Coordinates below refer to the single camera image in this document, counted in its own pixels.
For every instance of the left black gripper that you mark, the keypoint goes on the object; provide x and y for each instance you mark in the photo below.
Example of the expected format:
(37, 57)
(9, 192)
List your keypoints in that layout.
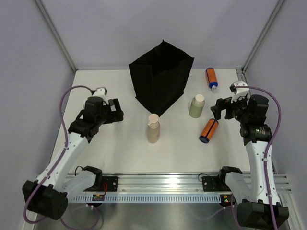
(113, 116)

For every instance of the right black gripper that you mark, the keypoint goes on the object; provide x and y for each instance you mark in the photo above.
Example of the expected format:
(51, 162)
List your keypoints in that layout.
(221, 104)

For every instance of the green bottle white cap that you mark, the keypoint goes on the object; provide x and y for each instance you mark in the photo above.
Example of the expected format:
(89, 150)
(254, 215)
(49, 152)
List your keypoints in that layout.
(197, 105)

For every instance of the beige pump bottle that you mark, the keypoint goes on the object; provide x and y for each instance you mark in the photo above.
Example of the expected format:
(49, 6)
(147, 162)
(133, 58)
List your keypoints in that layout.
(153, 129)

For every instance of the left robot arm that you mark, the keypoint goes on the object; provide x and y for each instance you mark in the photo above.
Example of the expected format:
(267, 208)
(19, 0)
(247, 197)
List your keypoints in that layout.
(49, 194)

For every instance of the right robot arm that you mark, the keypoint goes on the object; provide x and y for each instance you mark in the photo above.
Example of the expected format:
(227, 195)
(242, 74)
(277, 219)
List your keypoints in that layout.
(258, 204)

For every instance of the orange tube near bag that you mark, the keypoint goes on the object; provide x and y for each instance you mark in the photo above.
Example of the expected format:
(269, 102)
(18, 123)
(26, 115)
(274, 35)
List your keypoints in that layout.
(211, 79)

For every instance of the black canvas bag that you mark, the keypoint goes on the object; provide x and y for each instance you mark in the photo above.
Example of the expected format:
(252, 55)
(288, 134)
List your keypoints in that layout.
(159, 76)

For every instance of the orange tube front right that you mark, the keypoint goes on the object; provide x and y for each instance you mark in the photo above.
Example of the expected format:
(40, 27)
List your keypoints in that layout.
(208, 131)

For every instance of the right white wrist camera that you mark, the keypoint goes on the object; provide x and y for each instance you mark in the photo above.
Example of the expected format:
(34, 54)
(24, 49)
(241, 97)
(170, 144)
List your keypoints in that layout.
(240, 90)

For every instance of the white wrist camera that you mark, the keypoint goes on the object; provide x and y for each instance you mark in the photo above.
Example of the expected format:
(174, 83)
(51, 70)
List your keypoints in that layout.
(101, 92)
(240, 90)

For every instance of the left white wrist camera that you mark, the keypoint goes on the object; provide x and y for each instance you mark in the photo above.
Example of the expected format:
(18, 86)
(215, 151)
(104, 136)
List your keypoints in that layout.
(101, 92)

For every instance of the right side aluminium rail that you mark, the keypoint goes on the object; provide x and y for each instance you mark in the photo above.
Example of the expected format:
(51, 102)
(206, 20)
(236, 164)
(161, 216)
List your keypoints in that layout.
(241, 78)

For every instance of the aluminium rail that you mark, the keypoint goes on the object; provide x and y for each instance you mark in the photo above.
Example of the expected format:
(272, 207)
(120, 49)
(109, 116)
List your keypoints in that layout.
(241, 78)
(158, 183)

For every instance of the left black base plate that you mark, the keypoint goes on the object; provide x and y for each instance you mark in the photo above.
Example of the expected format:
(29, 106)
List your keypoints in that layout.
(107, 183)

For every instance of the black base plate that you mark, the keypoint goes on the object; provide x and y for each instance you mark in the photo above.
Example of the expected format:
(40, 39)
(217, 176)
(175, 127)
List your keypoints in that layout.
(107, 183)
(214, 184)

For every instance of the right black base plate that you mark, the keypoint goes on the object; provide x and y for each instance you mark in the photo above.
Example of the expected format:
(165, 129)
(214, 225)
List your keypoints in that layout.
(214, 184)

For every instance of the aluminium front rail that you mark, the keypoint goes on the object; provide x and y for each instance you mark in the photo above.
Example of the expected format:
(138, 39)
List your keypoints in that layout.
(158, 183)

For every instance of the white slotted cable duct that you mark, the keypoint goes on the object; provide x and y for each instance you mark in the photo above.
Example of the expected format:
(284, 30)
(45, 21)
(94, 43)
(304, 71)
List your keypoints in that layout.
(112, 198)

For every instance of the right aluminium corner post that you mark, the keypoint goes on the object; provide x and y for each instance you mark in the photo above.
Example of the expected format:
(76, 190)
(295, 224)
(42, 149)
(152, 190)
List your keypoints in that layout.
(265, 30)

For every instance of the aluminium corner post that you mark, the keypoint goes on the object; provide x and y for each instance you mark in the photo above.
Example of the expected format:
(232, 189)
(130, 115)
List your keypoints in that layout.
(265, 30)
(56, 36)

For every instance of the left aluminium corner post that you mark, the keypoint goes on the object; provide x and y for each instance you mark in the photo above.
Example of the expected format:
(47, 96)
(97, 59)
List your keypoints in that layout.
(56, 36)

